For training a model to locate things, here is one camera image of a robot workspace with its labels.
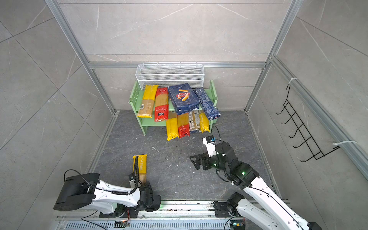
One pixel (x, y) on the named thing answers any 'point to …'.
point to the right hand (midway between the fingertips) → (197, 155)
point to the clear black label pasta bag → (194, 117)
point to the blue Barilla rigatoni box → (183, 97)
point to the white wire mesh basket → (164, 74)
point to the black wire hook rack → (304, 133)
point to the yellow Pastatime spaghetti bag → (204, 123)
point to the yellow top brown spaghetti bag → (146, 108)
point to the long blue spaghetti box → (210, 109)
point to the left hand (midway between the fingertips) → (143, 188)
